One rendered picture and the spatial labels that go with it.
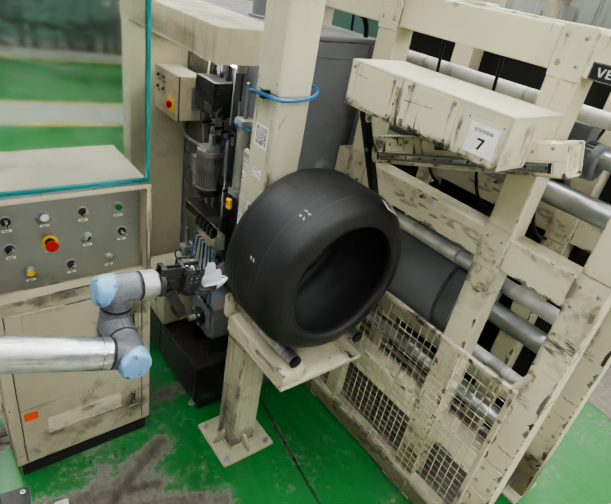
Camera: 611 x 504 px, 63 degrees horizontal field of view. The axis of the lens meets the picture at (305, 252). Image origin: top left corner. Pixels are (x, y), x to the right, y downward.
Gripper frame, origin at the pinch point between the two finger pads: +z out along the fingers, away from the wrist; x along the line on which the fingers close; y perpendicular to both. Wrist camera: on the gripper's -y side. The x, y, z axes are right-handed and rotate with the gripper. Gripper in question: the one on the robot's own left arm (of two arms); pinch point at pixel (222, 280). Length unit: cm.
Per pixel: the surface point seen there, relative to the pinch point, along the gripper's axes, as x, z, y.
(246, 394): 23, 44, -82
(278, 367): -9.3, 23.7, -32.0
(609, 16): 367, 984, 201
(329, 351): -7, 50, -35
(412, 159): 0, 64, 39
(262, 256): -3.0, 9.4, 8.8
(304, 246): -10.8, 16.5, 16.0
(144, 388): 53, 11, -95
